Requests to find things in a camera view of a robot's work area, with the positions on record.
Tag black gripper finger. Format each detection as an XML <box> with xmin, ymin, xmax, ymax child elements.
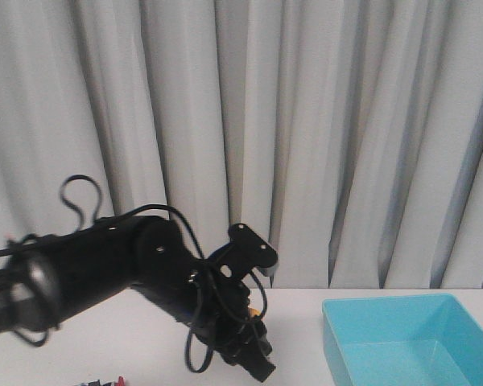
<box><xmin>237</xmin><ymin>322</ymin><xmax>275</xmax><ymax>382</ymax></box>

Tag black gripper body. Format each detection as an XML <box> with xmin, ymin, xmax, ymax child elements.
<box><xmin>184</xmin><ymin>277</ymin><xmax>266</xmax><ymax>362</ymax></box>

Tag yellow push button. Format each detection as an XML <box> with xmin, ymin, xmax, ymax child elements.
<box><xmin>248</xmin><ymin>307</ymin><xmax>261</xmax><ymax>318</ymax></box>

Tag red push button switch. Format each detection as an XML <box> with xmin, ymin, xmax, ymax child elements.
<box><xmin>75</xmin><ymin>376</ymin><xmax>127</xmax><ymax>386</ymax></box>

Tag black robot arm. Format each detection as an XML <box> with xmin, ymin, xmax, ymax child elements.
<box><xmin>0</xmin><ymin>216</ymin><xmax>278</xmax><ymax>381</ymax></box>

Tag light blue plastic box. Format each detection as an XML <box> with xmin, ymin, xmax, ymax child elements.
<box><xmin>322</xmin><ymin>294</ymin><xmax>483</xmax><ymax>385</ymax></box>

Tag grey pleated curtain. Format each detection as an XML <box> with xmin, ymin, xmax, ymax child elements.
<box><xmin>0</xmin><ymin>1</ymin><xmax>483</xmax><ymax>289</ymax></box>

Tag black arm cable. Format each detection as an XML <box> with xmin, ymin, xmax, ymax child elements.
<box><xmin>0</xmin><ymin>174</ymin><xmax>268</xmax><ymax>374</ymax></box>

